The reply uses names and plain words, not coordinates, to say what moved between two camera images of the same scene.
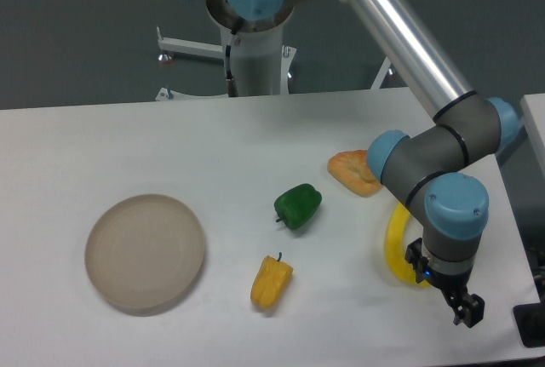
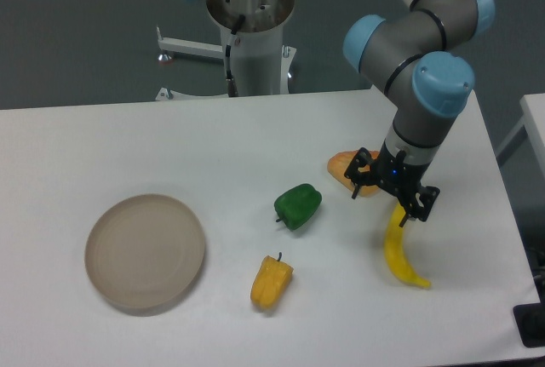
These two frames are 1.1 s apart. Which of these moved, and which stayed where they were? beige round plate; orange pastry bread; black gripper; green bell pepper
Moved: black gripper
Stayed: green bell pepper; orange pastry bread; beige round plate
